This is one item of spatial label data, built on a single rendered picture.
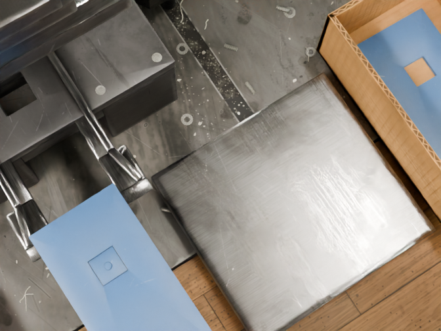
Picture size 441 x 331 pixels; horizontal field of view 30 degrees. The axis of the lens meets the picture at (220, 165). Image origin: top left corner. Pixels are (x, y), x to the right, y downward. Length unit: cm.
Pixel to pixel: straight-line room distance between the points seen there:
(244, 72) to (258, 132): 6
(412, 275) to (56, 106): 31
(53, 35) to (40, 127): 14
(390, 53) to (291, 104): 10
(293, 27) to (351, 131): 11
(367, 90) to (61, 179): 26
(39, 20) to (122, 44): 20
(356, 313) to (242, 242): 11
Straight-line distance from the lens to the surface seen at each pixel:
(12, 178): 61
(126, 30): 64
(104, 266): 58
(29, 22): 44
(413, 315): 69
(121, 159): 60
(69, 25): 49
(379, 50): 73
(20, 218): 60
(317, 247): 66
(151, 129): 70
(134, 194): 60
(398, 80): 72
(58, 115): 62
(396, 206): 68
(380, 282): 68
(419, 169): 67
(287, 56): 72
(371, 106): 69
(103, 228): 59
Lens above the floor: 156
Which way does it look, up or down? 75 degrees down
